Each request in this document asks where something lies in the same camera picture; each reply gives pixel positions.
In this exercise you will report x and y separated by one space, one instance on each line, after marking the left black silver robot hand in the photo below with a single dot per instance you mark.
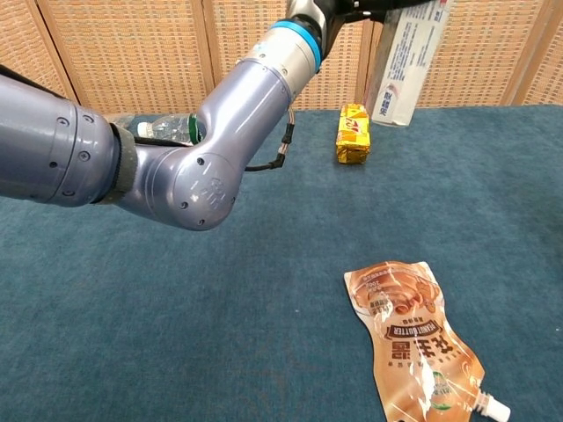
352 9

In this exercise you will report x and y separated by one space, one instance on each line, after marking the floral toothpaste box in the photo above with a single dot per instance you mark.
404 66

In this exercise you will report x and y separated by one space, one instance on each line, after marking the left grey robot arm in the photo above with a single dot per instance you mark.
211 176

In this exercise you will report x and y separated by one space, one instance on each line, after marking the green label water bottle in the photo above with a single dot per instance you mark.
169 127

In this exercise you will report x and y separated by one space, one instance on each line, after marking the yellow snack package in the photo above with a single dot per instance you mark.
354 136

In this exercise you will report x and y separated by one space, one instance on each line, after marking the bamboo folding screen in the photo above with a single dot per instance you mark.
145 53

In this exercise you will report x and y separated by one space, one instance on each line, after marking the brown peanut butter pouch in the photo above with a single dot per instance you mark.
413 343

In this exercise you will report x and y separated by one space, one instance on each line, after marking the blue table carpet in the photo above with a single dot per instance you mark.
176 307

